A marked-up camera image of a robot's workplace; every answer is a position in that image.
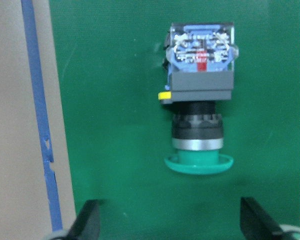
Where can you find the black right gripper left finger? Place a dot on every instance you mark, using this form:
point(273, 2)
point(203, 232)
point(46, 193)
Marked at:
point(87, 224)

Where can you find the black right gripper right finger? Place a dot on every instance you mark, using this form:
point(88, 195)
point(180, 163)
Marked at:
point(256, 224)

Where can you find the green push button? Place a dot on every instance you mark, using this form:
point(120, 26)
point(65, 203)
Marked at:
point(199, 62)

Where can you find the green conveyor belt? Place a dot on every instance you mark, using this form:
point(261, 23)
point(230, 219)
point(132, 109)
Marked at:
point(109, 57)

